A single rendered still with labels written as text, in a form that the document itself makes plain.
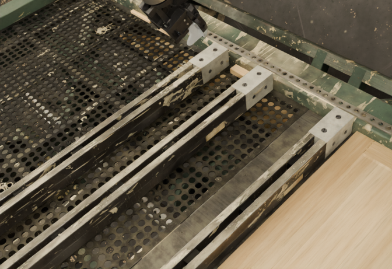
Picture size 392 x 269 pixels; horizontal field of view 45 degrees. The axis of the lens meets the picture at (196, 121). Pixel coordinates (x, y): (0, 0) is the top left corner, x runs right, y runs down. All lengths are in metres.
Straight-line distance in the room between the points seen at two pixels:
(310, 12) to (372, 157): 1.28
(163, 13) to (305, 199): 0.59
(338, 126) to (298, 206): 0.26
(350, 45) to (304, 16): 0.29
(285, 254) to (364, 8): 1.48
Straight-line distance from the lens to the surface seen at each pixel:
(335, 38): 2.42
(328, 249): 1.19
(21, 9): 2.14
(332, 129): 1.33
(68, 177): 1.39
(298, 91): 1.47
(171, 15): 1.03
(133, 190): 1.28
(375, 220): 1.25
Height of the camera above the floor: 2.20
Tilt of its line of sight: 49 degrees down
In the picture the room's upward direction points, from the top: 96 degrees counter-clockwise
